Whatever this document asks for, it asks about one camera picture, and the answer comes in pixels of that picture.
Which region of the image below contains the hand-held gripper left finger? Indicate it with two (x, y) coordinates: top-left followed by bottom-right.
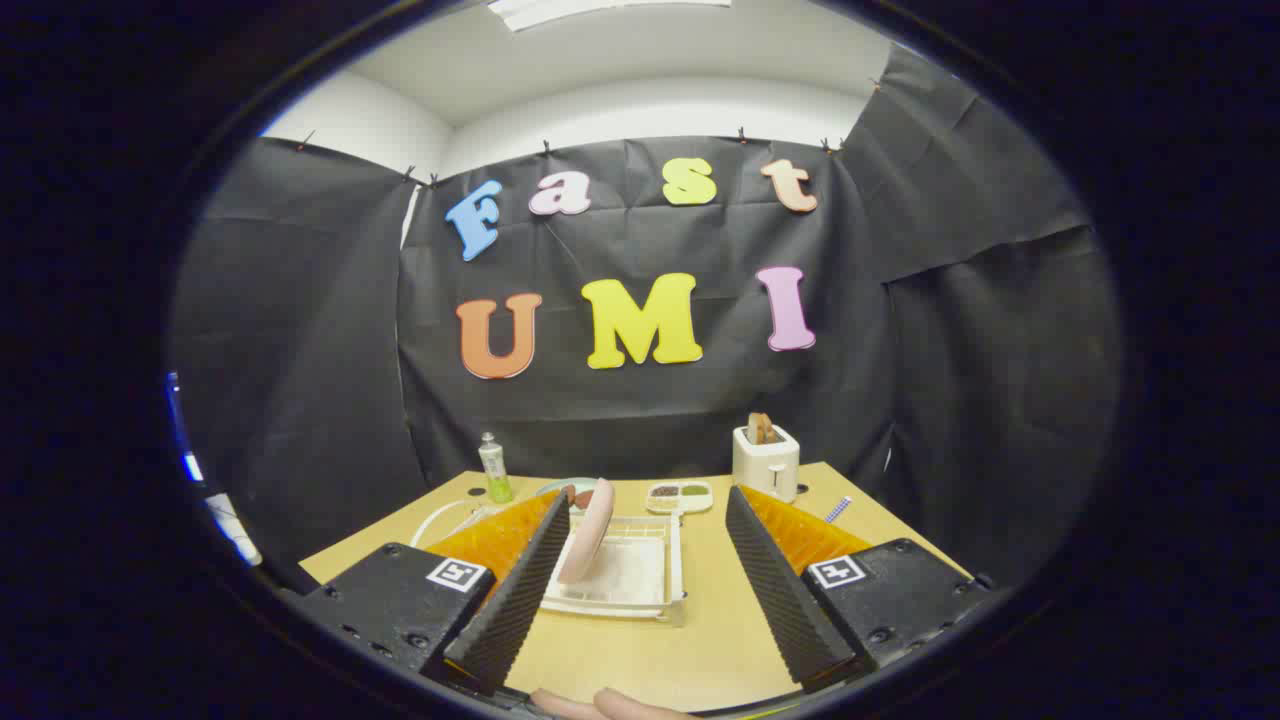
(295, 487), (573, 698)

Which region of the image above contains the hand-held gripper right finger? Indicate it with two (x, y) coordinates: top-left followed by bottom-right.
(724, 485), (996, 694)

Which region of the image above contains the pink plate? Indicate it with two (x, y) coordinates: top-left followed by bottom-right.
(557, 478), (615, 586)

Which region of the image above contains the white dish rack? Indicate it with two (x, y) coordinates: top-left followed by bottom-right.
(410, 498), (691, 626)

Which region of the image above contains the teal plate with food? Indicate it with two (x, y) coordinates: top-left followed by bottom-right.
(535, 477), (601, 506)

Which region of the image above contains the white divided condiment dish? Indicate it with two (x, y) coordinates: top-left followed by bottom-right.
(645, 481), (715, 516)

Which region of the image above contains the white green tube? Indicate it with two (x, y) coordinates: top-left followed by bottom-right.
(478, 432), (514, 504)

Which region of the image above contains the white toaster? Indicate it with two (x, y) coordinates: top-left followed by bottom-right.
(732, 424), (801, 504)

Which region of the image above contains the white object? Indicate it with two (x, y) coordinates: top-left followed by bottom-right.
(205, 493), (263, 567)

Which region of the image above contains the black backdrop cloth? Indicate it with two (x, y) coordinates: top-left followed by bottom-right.
(168, 40), (1126, 591)

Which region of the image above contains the ceiling light panel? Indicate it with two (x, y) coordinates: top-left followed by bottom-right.
(488, 0), (733, 33)

